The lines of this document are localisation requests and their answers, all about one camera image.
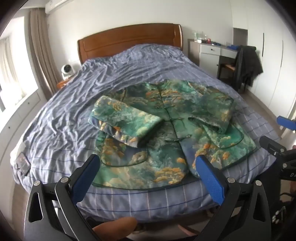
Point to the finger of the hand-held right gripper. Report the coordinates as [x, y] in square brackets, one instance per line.
[271, 147]
[286, 122]

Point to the dark phone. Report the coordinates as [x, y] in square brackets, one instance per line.
[22, 163]

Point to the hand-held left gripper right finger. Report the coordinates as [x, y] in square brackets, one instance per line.
[210, 179]

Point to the small white fan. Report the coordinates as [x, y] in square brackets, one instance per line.
[67, 70]

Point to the white air conditioner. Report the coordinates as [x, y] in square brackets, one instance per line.
[62, 5]

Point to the white wardrobe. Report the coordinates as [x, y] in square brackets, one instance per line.
[270, 46]

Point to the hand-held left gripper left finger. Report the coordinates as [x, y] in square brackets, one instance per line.
[81, 183]

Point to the dark coat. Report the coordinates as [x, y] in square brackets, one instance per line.
[248, 64]

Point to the wooden bed headboard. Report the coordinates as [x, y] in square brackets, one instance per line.
[129, 39]

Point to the person's left hand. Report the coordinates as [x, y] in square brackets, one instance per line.
[115, 228]

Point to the green patterned padded jacket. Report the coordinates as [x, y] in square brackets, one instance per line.
[161, 139]

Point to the dark wooden chair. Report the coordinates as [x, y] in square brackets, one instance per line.
[227, 69]

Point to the wooden nightstand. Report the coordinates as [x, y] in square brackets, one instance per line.
[63, 83]

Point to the beige curtain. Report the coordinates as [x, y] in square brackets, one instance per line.
[41, 53]

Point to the clear plastic bottle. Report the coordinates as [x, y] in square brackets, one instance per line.
[197, 37]

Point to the white window cabinet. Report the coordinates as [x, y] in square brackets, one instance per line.
[20, 115]

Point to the bright window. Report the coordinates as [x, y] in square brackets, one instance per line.
[13, 69]

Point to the bed with blue checked cover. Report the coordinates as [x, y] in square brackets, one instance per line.
[69, 104]

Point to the white and grey desk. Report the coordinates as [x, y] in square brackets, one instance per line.
[208, 53]

